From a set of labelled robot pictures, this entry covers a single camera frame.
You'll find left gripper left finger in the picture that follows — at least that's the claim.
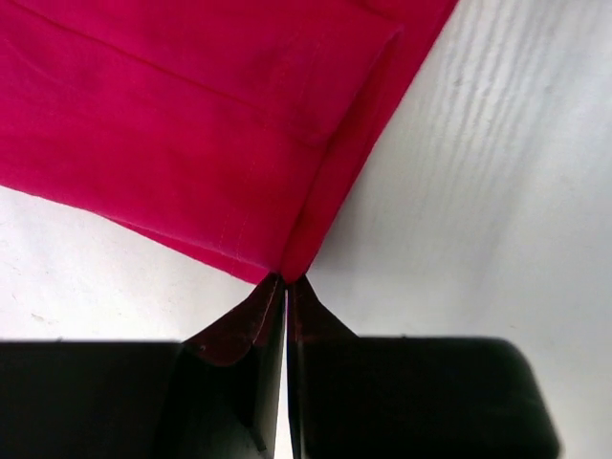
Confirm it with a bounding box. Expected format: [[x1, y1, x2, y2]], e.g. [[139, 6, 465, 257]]
[[1, 274, 285, 458]]

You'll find red t shirt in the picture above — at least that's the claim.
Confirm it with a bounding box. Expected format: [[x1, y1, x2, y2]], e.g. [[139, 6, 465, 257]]
[[1, 1, 455, 282]]

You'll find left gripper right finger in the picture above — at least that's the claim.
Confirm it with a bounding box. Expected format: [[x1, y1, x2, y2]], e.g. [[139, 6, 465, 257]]
[[287, 278, 561, 458]]

